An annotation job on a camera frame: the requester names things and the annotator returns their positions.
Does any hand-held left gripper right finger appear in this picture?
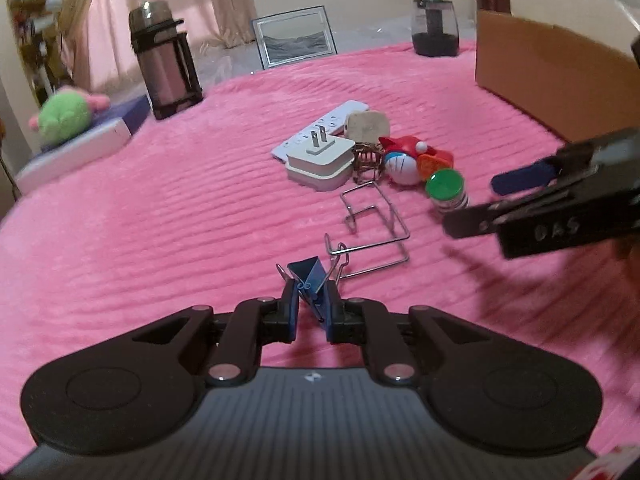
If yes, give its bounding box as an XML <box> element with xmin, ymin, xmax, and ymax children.
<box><xmin>320</xmin><ymin>282</ymin><xmax>481</xmax><ymax>388</ymax></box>

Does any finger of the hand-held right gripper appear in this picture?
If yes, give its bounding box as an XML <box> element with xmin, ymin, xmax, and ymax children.
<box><xmin>491</xmin><ymin>142</ymin><xmax>601</xmax><ymax>196</ymax></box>
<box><xmin>442</xmin><ymin>191</ymin><xmax>581</xmax><ymax>241</ymax></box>

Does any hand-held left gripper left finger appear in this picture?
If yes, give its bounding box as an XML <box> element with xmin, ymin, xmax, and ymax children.
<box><xmin>131</xmin><ymin>280</ymin><xmax>301</xmax><ymax>388</ymax></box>

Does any blue binder clip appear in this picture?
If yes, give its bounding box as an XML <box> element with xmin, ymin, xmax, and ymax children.
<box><xmin>276</xmin><ymin>256</ymin><xmax>351</xmax><ymax>322</ymax></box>

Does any cardboard box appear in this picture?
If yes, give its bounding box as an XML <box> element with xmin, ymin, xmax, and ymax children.
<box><xmin>475</xmin><ymin>7</ymin><xmax>640</xmax><ymax>143</ymax></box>

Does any white plug adapter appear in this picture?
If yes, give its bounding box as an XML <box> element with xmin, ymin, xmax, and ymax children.
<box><xmin>286</xmin><ymin>127</ymin><xmax>356</xmax><ymax>192</ymax></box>

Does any green lid jar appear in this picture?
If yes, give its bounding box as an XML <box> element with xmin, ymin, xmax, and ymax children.
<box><xmin>425</xmin><ymin>170</ymin><xmax>470</xmax><ymax>216</ymax></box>

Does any orange plastic toy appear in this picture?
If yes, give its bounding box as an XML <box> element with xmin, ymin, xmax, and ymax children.
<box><xmin>417</xmin><ymin>150</ymin><xmax>454</xmax><ymax>181</ymax></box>

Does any blue red cat toy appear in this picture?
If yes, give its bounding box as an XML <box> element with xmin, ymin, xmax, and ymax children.
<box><xmin>377</xmin><ymin>135</ymin><xmax>430</xmax><ymax>185</ymax></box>

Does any beige plug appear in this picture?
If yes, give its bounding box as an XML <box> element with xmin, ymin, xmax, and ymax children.
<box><xmin>345</xmin><ymin>110</ymin><xmax>391</xmax><ymax>144</ymax></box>

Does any pink blanket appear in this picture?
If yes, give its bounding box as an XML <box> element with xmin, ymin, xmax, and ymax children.
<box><xmin>0</xmin><ymin>42</ymin><xmax>640</xmax><ymax>480</ymax></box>

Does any framed picture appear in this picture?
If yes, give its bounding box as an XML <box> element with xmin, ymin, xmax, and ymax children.
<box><xmin>251</xmin><ymin>6</ymin><xmax>338</xmax><ymax>71</ymax></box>

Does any white and blue box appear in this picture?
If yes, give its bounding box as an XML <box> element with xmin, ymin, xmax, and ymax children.
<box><xmin>15</xmin><ymin>119</ymin><xmax>132</xmax><ymax>193</ymax></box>

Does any green pink plush toy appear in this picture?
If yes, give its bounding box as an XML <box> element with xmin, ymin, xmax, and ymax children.
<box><xmin>27</xmin><ymin>86</ymin><xmax>111</xmax><ymax>143</ymax></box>

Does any standing fan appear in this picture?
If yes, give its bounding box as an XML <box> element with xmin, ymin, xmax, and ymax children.
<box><xmin>47</xmin><ymin>0</ymin><xmax>98</xmax><ymax>53</ymax></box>

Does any bookshelf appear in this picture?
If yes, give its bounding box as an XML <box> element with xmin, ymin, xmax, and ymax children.
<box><xmin>0</xmin><ymin>0</ymin><xmax>66</xmax><ymax>106</ymax></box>

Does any metal wire rack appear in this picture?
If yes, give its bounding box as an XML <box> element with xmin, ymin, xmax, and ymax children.
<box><xmin>324</xmin><ymin>182</ymin><xmax>412</xmax><ymax>281</ymax></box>

